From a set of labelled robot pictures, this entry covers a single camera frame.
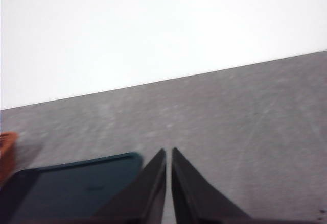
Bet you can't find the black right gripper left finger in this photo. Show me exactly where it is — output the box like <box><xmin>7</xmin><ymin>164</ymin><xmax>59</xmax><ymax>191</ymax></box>
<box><xmin>76</xmin><ymin>148</ymin><xmax>167</xmax><ymax>224</ymax></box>

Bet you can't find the dark teal rectangular tray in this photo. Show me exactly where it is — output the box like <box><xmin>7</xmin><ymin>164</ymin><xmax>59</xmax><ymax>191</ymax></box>
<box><xmin>0</xmin><ymin>152</ymin><xmax>144</xmax><ymax>224</ymax></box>

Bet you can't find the brown wicker basket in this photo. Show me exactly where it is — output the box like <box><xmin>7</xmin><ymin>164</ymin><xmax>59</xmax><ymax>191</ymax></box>
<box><xmin>0</xmin><ymin>131</ymin><xmax>19</xmax><ymax>184</ymax></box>

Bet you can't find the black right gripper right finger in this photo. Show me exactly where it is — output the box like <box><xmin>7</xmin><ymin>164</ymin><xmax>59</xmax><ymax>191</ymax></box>
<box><xmin>171</xmin><ymin>147</ymin><xmax>258</xmax><ymax>224</ymax></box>

